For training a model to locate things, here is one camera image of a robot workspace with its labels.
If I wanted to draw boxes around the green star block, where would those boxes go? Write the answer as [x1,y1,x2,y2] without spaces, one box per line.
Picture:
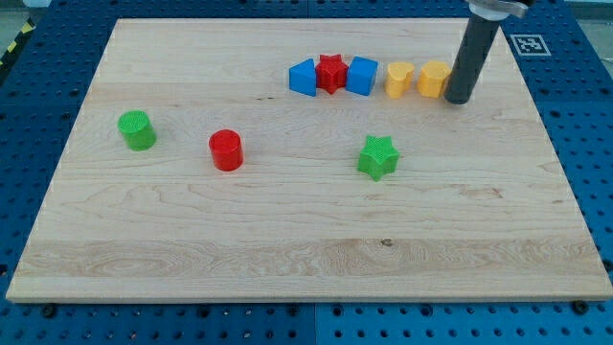
[357,135,399,181]

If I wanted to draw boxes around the red star block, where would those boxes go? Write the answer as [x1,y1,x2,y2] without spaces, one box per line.
[315,54,349,94]

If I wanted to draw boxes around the blue cube block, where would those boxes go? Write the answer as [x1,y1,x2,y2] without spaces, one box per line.
[345,57,378,96]

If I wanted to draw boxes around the wooden board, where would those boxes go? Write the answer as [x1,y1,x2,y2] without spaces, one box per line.
[7,19,612,304]

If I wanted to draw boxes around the red cylinder block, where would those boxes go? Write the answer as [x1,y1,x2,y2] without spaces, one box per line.
[209,128,243,172]

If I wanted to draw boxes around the blue triangle block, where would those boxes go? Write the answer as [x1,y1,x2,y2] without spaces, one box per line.
[288,58,316,97]

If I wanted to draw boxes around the yellow heart block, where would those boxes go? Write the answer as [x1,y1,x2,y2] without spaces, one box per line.
[384,61,415,99]

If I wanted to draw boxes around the yellow hexagon block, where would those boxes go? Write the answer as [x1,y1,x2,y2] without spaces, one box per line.
[417,60,451,98]

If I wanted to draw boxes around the green cylinder block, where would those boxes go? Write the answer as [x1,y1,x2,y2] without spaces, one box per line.
[117,110,157,151]

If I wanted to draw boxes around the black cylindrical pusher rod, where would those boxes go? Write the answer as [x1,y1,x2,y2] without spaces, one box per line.
[444,14,500,104]

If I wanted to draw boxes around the white fiducial marker tag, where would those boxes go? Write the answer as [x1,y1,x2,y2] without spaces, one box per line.
[511,34,551,57]

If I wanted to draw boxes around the silver rod mount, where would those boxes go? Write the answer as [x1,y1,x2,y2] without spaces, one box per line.
[466,0,534,21]

